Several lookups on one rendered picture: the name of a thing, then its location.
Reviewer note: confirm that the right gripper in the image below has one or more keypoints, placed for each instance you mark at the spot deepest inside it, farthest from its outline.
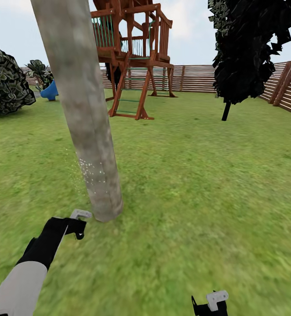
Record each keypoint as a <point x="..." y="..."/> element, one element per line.
<point x="203" y="310"/>

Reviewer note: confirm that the pesticide atomizer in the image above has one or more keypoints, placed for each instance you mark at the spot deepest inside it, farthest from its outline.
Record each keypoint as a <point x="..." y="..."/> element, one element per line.
<point x="79" y="236"/>

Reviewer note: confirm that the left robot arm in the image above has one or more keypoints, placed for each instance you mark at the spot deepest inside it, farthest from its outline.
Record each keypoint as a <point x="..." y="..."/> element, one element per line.
<point x="19" y="292"/>

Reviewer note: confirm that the bush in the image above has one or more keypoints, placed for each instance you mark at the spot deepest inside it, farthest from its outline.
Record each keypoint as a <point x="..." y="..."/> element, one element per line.
<point x="47" y="80"/>
<point x="14" y="89"/>
<point x="37" y="69"/>

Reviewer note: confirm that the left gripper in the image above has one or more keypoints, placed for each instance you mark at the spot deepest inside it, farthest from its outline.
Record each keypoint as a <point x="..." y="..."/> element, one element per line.
<point x="78" y="226"/>

